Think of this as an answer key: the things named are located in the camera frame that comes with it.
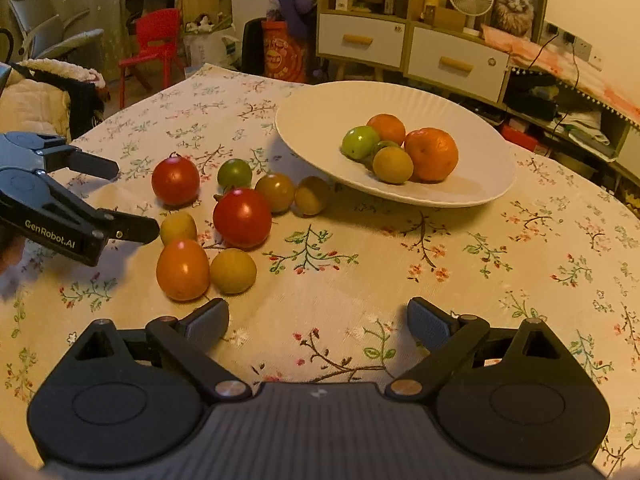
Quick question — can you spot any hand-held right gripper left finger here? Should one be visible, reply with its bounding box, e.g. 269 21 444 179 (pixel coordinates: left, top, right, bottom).
65 298 252 401

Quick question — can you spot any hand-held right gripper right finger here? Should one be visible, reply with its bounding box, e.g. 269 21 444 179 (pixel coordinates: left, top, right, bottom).
386 297 576 401

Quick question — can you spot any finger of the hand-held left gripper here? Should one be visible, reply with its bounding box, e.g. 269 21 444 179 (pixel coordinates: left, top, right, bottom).
92 211 161 246
0 133 120 180

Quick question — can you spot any small yellow tomato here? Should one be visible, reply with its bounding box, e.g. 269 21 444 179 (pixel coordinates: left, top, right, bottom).
210 248 258 295
372 146 414 184
293 176 331 217
159 211 198 246

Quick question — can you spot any orange tomato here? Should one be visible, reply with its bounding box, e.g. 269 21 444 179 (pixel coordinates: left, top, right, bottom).
156 239 211 302

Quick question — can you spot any red tomato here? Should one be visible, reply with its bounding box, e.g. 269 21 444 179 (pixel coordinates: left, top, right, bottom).
213 187 273 250
151 155 201 207

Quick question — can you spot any dark green tomato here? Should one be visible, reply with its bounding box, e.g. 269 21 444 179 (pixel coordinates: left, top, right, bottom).
217 158 253 190

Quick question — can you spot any olive brown tomato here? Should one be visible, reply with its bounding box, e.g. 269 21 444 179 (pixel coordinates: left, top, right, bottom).
254 173 296 213

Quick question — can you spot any large orange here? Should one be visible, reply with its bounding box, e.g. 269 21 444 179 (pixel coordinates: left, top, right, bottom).
404 127 459 183

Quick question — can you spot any small orange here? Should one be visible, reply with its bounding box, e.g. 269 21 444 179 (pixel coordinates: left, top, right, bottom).
366 113 407 146

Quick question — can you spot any white ribbed plate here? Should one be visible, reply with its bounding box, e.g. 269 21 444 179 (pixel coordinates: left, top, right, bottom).
274 81 516 208

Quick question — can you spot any cream fleece blanket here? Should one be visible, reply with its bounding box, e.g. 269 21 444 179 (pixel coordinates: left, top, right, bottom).
0 60 106 141

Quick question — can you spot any floral tablecloth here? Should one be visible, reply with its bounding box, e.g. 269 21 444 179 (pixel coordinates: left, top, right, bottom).
0 63 640 480

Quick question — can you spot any grey office chair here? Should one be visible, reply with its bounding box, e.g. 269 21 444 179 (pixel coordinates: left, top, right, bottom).
7 0 106 66

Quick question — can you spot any red plastic chair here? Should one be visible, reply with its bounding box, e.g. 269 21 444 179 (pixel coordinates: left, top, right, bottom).
118 9 186 109

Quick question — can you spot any white shopping bag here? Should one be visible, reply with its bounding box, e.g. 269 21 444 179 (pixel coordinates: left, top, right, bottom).
182 15 241 68

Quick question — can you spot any black flat board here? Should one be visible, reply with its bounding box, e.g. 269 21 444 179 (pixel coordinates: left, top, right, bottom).
241 17 266 76

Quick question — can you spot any red box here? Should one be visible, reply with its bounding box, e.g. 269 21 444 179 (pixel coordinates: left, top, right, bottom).
500 125 541 153

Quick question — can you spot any orange printed bag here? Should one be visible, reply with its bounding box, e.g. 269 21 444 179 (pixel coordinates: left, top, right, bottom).
261 20 307 83

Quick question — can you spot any black electronics box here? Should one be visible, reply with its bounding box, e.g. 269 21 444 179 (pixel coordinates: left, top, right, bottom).
505 72 561 121

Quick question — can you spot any wooden cabinet with shelves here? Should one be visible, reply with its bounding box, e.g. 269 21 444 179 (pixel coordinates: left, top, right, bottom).
316 0 511 106

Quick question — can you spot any pink cloth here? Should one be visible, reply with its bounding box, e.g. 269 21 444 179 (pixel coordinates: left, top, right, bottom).
482 25 640 121

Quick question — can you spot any brown cardboard box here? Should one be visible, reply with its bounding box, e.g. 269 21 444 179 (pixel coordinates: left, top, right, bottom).
432 7 468 31

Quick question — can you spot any framed cat picture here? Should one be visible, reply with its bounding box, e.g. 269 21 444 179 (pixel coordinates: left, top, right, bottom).
484 0 550 43

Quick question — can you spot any white drawer wooden handle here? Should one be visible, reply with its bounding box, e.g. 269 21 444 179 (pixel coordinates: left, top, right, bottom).
407 25 510 103
318 12 406 70

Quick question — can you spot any black cable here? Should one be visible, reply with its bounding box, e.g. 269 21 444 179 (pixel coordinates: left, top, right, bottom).
530 35 583 131

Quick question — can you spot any white wall socket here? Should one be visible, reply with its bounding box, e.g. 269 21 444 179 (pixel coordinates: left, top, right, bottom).
545 22 593 61

